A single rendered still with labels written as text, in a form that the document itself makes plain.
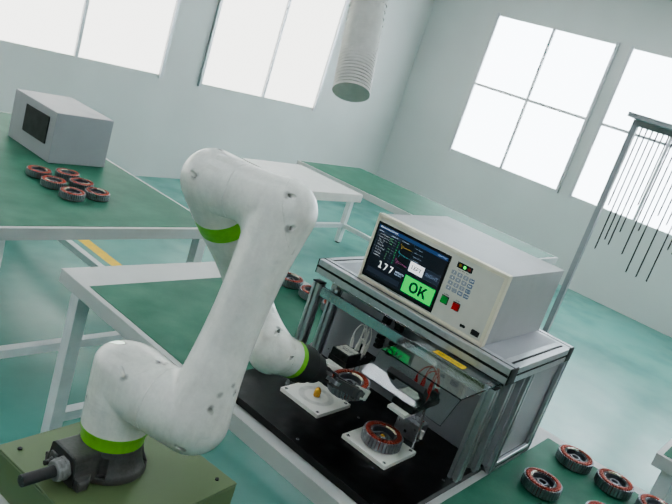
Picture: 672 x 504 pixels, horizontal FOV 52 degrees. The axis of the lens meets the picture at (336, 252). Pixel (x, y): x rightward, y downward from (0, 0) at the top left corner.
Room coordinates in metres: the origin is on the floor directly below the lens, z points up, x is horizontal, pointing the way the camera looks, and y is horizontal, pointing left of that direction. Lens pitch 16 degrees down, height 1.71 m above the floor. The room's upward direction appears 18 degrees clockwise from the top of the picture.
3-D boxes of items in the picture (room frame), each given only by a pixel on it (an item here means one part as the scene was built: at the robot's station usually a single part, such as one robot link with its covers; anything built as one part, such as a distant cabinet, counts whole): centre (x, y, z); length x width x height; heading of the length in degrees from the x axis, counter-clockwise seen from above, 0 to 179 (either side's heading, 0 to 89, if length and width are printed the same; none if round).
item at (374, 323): (1.81, -0.23, 1.03); 0.62 x 0.01 x 0.03; 54
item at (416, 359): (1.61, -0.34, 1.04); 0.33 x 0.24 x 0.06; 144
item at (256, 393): (1.74, -0.18, 0.76); 0.64 x 0.47 x 0.02; 54
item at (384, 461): (1.65, -0.27, 0.78); 0.15 x 0.15 x 0.01; 54
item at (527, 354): (1.98, -0.36, 1.09); 0.68 x 0.44 x 0.05; 54
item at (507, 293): (1.98, -0.37, 1.22); 0.44 x 0.39 x 0.20; 54
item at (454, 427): (1.93, -0.32, 0.92); 0.66 x 0.01 x 0.30; 54
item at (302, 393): (1.80, -0.08, 0.78); 0.15 x 0.15 x 0.01; 54
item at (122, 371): (1.15, 0.29, 0.99); 0.16 x 0.13 x 0.19; 67
